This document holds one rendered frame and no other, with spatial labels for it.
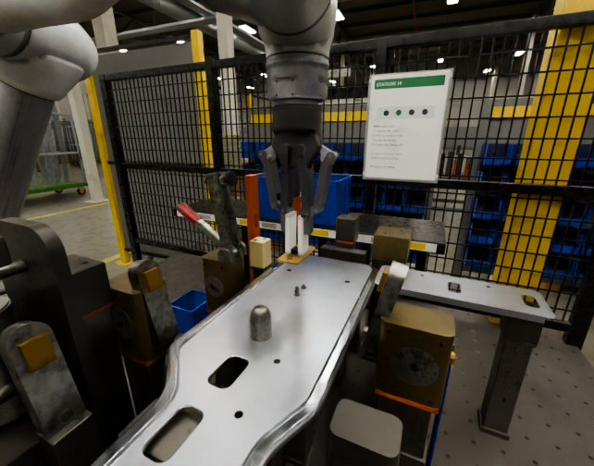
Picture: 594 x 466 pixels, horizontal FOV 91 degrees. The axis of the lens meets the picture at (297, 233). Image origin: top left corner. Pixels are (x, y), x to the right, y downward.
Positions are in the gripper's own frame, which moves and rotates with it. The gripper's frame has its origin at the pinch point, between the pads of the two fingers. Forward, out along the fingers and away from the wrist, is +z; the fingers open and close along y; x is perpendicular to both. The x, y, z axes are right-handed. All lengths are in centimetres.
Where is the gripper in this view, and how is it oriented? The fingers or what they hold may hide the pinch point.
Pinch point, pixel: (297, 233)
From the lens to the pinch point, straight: 50.2
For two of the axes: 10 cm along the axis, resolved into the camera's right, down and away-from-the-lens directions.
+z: 0.0, 9.5, 3.1
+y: 9.1, 1.3, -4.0
